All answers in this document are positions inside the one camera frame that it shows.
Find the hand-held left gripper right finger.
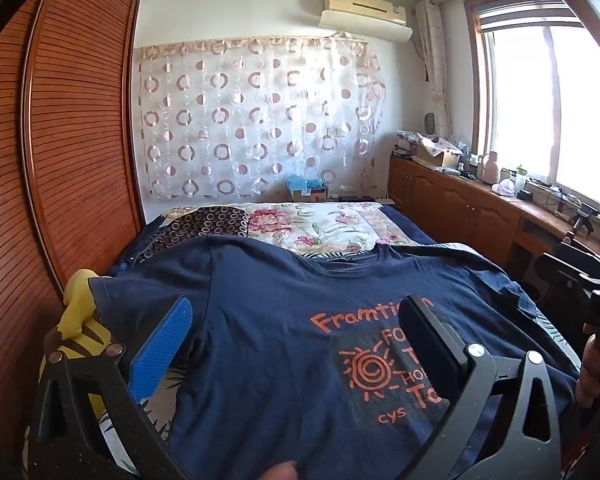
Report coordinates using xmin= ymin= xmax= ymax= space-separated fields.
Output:
xmin=399 ymin=294 xmax=566 ymax=480

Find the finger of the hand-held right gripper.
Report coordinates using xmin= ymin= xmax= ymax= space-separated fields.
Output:
xmin=535 ymin=252 xmax=588 ymax=288

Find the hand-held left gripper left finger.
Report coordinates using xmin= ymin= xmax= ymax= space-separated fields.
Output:
xmin=27 ymin=296 xmax=196 ymax=480

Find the navy printed t-shirt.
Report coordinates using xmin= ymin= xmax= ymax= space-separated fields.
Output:
xmin=87 ymin=234 xmax=581 ymax=480

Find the person's right hand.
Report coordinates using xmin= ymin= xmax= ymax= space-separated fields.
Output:
xmin=575 ymin=324 xmax=600 ymax=411

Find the person's left hand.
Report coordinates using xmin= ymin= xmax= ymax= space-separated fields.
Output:
xmin=260 ymin=462 xmax=299 ymax=480

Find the yellow plush toy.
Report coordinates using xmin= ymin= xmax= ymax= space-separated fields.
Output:
xmin=60 ymin=269 xmax=115 ymax=423

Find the low wooden cabinet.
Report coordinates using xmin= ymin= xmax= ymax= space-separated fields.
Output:
xmin=389 ymin=152 xmax=600 ymax=301

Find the pink bottle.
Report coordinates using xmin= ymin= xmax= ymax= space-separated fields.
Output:
xmin=481 ymin=151 xmax=502 ymax=186

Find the dark circle-patterned folded cloth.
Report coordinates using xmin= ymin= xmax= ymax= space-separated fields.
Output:
xmin=130 ymin=205 xmax=252 ymax=262

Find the open cardboard box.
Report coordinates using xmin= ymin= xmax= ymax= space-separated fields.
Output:
xmin=414 ymin=132 xmax=463 ymax=170

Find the floral quilt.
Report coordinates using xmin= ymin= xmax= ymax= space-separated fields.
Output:
xmin=162 ymin=201 xmax=396 ymax=256

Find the window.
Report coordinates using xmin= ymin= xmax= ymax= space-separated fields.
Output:
xmin=462 ymin=0 xmax=600 ymax=221

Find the cardboard box with blue bags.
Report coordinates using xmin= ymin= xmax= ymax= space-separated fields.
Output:
xmin=284 ymin=174 xmax=331 ymax=204

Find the wooden slatted wardrobe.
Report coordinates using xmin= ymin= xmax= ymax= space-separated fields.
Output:
xmin=0 ymin=0 xmax=145 ymax=431

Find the white patterned window curtain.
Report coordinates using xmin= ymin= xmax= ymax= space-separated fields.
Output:
xmin=414 ymin=0 xmax=453 ymax=136

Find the sheer circle-patterned curtain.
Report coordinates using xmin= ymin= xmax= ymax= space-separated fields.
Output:
xmin=134 ymin=35 xmax=387 ymax=202

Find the wall air conditioner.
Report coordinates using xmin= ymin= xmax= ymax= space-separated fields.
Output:
xmin=319 ymin=0 xmax=413 ymax=43

